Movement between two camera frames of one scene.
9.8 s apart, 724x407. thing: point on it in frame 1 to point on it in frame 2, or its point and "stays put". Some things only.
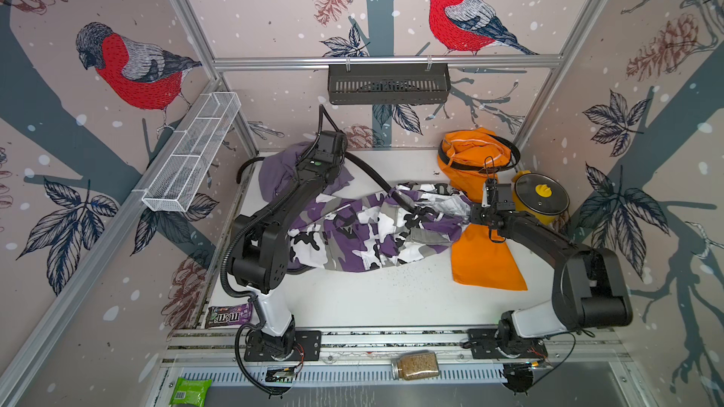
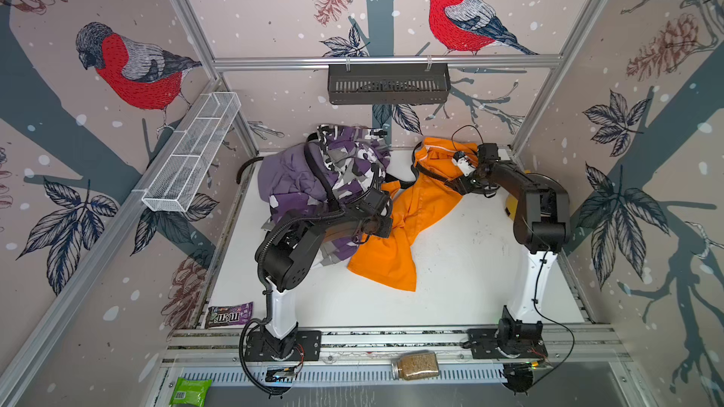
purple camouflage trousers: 363,230 to 353,160
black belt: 398,195 to 330,190
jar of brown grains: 415,365 stays put
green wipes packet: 190,392 stays put
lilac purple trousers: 276,170 stays put
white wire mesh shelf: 189,152 stays put
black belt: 485,170 to 408,180
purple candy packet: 229,315 stays put
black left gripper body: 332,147 to 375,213
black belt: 255,159 stays put
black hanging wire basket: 372,84 stays put
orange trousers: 477,262 to 389,259
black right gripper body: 483,214 to 474,180
